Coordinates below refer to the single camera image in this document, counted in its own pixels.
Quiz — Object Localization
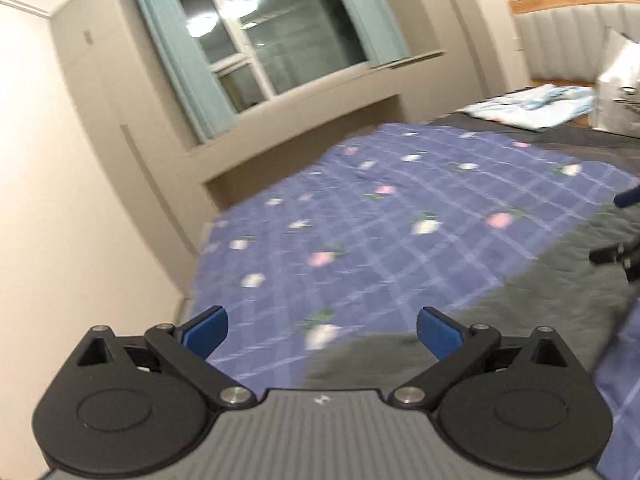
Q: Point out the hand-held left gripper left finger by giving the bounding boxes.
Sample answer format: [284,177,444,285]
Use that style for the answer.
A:
[74,305,256,410]

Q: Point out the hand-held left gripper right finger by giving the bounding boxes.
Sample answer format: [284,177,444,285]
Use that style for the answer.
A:
[391,306,571,411]

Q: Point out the grey pants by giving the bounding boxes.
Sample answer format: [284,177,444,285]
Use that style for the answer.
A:
[302,200,640,392]

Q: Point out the dark grey mattress cover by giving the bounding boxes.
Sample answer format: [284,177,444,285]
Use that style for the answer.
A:
[430,110,640,183]

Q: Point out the white plastic bag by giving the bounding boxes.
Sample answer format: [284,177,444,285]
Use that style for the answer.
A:
[587,25,640,137]

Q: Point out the light blue patterned blanket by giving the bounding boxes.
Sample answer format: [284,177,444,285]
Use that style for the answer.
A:
[457,82,599,134]

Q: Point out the blue plaid floral bedsheet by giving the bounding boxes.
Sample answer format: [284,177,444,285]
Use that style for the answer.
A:
[192,122,640,480]

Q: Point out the wooden padded headboard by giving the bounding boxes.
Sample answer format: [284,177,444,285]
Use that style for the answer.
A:
[507,0,640,88]

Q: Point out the beige window sill cabinet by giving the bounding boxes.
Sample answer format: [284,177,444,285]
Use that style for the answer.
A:
[186,50,478,188]

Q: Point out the beige wardrobe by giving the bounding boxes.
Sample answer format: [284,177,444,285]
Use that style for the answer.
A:
[50,0,213,266]
[400,0,503,113]

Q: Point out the light blue curtain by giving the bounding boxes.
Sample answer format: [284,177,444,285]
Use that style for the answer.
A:
[320,0,414,69]
[131,0,239,144]

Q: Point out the window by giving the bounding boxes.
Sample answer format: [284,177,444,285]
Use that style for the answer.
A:
[172,0,417,107]

